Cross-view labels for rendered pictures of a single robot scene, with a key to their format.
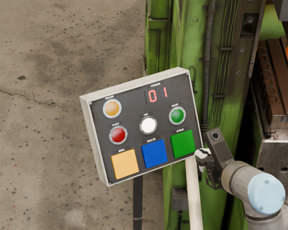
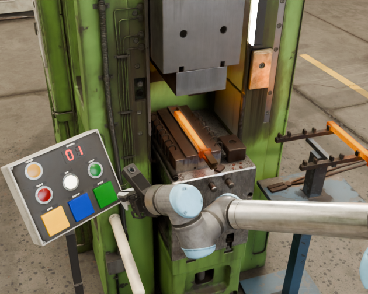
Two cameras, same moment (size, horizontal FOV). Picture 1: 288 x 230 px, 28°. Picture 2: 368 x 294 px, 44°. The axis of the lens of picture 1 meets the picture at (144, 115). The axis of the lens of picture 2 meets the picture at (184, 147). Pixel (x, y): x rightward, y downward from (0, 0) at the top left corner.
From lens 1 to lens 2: 0.31 m
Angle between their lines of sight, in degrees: 18
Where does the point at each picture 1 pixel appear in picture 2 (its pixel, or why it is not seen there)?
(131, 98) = (50, 159)
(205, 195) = (135, 254)
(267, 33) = (156, 107)
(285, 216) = (206, 220)
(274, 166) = not seen: hidden behind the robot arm
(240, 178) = (161, 194)
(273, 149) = not seen: hidden behind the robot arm
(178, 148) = (102, 199)
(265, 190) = (184, 196)
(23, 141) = not seen: outside the picture
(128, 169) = (59, 224)
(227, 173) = (149, 195)
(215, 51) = (117, 116)
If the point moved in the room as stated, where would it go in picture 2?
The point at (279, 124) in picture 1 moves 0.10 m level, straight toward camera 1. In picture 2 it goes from (182, 168) to (182, 183)
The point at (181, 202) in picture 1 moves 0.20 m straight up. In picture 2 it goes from (115, 265) to (112, 234)
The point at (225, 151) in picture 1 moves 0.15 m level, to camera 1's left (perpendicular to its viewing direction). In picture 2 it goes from (143, 181) to (94, 190)
